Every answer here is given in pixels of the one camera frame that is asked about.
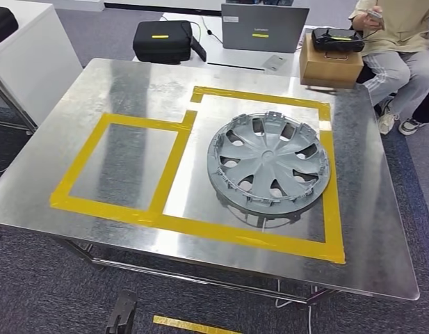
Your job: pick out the grey plastic wheel hubcap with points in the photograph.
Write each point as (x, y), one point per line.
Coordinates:
(266, 161)

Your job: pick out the stainless steel workbench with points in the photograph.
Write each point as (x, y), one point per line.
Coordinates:
(137, 92)
(12, 103)

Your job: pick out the black carrying case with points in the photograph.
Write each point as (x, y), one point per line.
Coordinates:
(1, 23)
(161, 46)

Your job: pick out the grey smartphone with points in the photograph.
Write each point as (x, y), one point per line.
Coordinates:
(376, 17)

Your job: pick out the white partition board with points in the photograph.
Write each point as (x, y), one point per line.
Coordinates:
(40, 60)

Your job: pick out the brown cardboard box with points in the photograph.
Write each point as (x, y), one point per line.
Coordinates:
(328, 67)

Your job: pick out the small grey card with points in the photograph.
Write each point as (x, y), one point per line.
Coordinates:
(275, 63)

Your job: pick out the torn yellow floor tape square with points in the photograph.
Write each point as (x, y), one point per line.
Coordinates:
(186, 325)

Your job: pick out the grey laptop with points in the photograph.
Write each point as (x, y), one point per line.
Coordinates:
(263, 20)

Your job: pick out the black handheld controller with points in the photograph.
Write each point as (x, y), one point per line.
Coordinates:
(337, 40)

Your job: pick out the yellow tape rectangles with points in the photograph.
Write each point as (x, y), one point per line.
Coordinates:
(169, 170)

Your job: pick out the person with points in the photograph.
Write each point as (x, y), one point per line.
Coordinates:
(398, 69)
(426, 110)

